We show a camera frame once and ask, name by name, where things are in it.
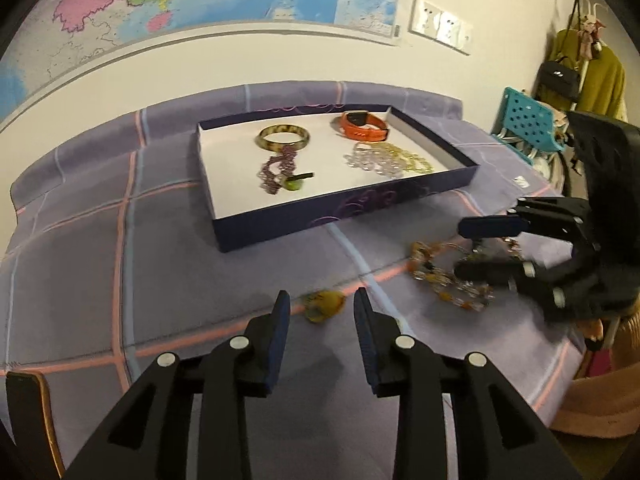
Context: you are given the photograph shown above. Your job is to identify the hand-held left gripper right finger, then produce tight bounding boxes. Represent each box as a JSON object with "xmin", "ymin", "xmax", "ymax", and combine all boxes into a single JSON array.
[{"xmin": 353, "ymin": 287, "xmax": 583, "ymax": 480}]

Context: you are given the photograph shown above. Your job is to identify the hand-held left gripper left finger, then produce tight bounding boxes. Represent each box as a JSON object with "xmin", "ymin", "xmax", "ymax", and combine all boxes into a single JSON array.
[{"xmin": 62, "ymin": 290, "xmax": 291, "ymax": 480}]

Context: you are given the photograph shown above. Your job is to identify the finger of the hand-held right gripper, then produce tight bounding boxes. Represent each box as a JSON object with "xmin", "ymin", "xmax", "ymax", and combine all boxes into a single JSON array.
[
  {"xmin": 457, "ymin": 197, "xmax": 594, "ymax": 244},
  {"xmin": 452, "ymin": 254, "xmax": 596, "ymax": 307}
]

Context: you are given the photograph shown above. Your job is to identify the yellow amber pendant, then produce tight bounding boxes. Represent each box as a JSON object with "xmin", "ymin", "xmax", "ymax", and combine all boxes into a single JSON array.
[{"xmin": 304, "ymin": 291, "xmax": 347, "ymax": 323}]

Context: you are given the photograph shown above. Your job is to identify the amber bead necklace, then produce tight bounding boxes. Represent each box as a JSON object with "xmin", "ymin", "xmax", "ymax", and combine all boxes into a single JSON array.
[{"xmin": 409, "ymin": 240, "xmax": 523, "ymax": 311}]

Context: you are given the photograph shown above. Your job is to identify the clear and yellow bead necklace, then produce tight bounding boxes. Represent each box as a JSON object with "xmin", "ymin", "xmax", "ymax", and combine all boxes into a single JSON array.
[{"xmin": 343, "ymin": 141, "xmax": 435, "ymax": 178}]

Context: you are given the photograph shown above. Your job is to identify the purple bracelet with green bead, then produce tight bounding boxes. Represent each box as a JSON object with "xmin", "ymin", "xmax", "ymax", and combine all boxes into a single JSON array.
[{"xmin": 257, "ymin": 146, "xmax": 316, "ymax": 195}]

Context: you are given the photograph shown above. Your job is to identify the purple shallow cardboard box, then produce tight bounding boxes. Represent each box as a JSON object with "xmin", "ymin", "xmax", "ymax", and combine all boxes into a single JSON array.
[{"xmin": 196, "ymin": 104, "xmax": 482, "ymax": 253}]

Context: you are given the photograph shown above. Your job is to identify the orange strap smart watch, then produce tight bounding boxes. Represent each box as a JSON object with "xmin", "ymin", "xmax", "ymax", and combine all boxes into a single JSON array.
[{"xmin": 332, "ymin": 110, "xmax": 391, "ymax": 142}]

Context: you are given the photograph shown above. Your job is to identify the olive patterned bangle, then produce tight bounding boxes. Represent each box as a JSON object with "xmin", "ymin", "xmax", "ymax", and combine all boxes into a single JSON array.
[{"xmin": 257, "ymin": 124, "xmax": 311, "ymax": 152}]

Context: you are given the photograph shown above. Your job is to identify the teal perforated plastic crate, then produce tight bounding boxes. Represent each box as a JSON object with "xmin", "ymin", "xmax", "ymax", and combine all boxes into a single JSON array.
[{"xmin": 492, "ymin": 86, "xmax": 566, "ymax": 156}]

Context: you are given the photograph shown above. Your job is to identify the olive yellow hanging coat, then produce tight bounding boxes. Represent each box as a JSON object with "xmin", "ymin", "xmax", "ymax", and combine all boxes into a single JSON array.
[{"xmin": 542, "ymin": 27, "xmax": 628, "ymax": 121}]

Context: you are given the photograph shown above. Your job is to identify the black hanging bag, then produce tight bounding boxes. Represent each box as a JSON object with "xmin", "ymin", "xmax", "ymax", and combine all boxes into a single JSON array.
[{"xmin": 535, "ymin": 60, "xmax": 583, "ymax": 111}]

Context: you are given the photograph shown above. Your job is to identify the purple plaid blanket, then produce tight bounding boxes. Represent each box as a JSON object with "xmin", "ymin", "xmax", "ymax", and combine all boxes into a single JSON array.
[{"xmin": 0, "ymin": 80, "xmax": 591, "ymax": 480}]

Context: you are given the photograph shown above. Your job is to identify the white coat rack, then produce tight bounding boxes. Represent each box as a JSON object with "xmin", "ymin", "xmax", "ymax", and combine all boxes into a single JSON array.
[{"xmin": 570, "ymin": 0, "xmax": 610, "ymax": 111}]

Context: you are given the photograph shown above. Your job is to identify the peach pink cloth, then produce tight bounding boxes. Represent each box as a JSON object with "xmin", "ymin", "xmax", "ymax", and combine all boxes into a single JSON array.
[{"xmin": 550, "ymin": 310, "xmax": 640, "ymax": 436}]

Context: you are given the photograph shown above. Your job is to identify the wooden chair back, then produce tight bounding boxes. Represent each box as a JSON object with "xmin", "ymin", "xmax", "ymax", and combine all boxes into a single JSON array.
[{"xmin": 5, "ymin": 371, "xmax": 66, "ymax": 480}]

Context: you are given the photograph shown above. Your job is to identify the white wall socket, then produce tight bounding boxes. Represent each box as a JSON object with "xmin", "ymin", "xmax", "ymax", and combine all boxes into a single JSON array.
[
  {"xmin": 410, "ymin": 0, "xmax": 441, "ymax": 36},
  {"xmin": 452, "ymin": 17, "xmax": 473, "ymax": 56},
  {"xmin": 434, "ymin": 7, "xmax": 458, "ymax": 46}
]

